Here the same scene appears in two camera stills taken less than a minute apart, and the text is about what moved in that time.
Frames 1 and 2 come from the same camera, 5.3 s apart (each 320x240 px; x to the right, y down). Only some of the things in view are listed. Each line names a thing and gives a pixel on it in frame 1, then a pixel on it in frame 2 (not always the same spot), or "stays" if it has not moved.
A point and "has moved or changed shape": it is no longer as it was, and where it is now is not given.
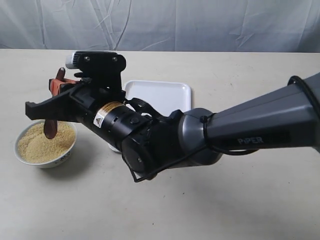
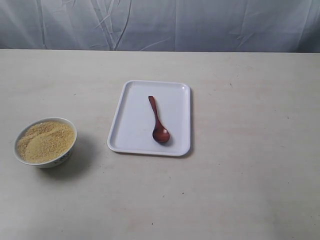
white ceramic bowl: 32,147 stays
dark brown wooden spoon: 50,126 has moved or changed shape
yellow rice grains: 33,146 stays
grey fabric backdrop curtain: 257,26 stays
